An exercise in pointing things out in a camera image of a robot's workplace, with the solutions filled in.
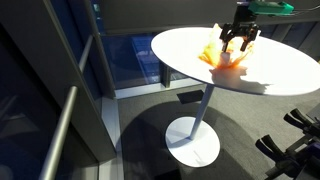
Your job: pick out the silver metal handrail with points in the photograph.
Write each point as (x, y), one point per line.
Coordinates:
(52, 159)

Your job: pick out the white round table top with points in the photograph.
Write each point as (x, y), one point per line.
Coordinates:
(267, 67)

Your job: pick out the orange plastic bag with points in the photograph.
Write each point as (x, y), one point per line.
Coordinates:
(212, 50)

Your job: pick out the green wrist camera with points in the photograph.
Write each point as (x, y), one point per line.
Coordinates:
(270, 8)

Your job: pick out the white blue mentos container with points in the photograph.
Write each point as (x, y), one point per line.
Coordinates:
(225, 57)

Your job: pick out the black floor plate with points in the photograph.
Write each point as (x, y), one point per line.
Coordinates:
(190, 97)

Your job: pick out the white table pedestal base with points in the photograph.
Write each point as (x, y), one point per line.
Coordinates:
(192, 141)

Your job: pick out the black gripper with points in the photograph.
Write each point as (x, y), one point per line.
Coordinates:
(244, 22)

